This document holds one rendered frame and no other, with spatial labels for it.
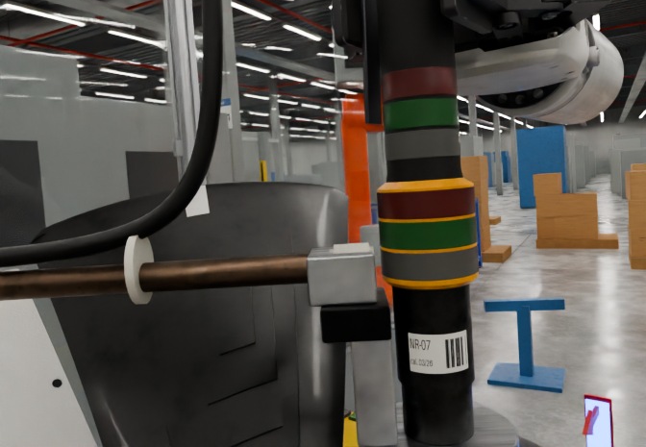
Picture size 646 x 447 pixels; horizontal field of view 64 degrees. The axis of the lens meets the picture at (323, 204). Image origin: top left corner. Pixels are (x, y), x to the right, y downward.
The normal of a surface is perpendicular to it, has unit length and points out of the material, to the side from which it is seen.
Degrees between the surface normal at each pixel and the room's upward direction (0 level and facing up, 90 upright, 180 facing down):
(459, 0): 90
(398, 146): 90
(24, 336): 50
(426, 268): 90
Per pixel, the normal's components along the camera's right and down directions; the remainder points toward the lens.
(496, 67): -0.43, 0.70
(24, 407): 0.56, -0.66
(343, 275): -0.05, 0.06
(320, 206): 0.12, -0.80
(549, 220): -0.50, 0.08
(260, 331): -0.09, -0.71
